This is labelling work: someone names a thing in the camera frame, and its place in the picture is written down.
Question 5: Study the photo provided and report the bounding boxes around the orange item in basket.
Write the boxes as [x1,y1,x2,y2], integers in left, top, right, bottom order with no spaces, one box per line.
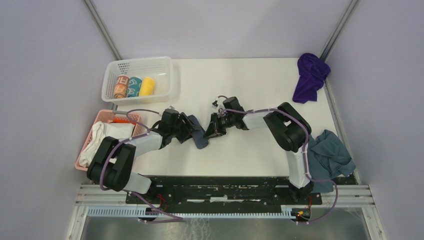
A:
[108,118,136,125]

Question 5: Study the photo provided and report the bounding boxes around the dark grey towel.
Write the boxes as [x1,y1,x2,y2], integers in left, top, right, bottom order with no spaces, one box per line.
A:
[188,115,209,150]

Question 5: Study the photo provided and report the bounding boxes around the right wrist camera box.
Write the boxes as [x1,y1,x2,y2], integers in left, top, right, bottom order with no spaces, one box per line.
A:
[211,99,220,110]

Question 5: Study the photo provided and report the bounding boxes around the aluminium frame rails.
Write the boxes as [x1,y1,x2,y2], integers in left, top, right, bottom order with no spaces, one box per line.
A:
[64,184,387,240]

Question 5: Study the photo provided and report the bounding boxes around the teal patterned rolled towel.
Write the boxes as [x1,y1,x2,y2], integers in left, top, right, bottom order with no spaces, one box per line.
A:
[126,76,142,98]

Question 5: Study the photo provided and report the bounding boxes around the purple towel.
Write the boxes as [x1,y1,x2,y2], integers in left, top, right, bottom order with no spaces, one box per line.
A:
[292,53,331,104]

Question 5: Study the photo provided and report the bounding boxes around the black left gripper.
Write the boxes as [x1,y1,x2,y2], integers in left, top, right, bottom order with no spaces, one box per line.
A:
[170,112,200,144]

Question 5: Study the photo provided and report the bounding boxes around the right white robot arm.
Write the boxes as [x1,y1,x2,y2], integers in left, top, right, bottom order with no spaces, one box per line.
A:
[203,96,314,204]

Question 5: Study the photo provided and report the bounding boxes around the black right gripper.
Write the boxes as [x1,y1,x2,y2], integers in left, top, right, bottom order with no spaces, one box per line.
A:
[203,113,235,140]

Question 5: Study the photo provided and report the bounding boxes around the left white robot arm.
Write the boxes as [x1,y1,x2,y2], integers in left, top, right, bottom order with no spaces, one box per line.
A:
[86,109,201,204]

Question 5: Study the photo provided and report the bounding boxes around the yellow rolled towel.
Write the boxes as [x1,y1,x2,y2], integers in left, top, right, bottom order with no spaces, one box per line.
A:
[138,77,156,97]

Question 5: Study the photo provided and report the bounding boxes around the orange patterned rolled towel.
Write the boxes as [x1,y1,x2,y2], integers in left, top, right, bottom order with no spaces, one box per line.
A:
[113,74,130,99]

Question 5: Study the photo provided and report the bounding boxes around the corner metal rail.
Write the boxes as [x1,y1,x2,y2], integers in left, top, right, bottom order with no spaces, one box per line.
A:
[319,0,361,62]
[82,0,123,61]

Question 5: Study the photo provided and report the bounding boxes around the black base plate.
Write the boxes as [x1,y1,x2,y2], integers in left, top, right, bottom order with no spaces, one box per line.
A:
[143,176,323,214]

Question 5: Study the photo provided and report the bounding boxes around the pink plastic basket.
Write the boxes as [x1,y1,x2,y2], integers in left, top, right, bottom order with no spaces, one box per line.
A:
[74,109,144,172]

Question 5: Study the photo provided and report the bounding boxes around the white cloth in basket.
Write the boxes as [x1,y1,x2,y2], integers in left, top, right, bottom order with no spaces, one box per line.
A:
[78,121,134,168]

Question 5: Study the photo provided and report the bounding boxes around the right corner metal rail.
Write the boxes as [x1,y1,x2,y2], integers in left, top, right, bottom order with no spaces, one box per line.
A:
[319,0,361,62]

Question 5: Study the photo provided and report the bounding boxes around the teal blue towel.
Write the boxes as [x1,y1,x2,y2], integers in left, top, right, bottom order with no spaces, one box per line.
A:
[307,129,356,193]

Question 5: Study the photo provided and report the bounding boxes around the left corner metal rail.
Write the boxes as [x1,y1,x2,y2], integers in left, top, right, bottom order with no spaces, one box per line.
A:
[82,0,123,61]

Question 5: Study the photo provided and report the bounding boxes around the white plastic basket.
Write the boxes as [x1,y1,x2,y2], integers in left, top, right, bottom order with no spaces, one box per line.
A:
[101,56,174,106]

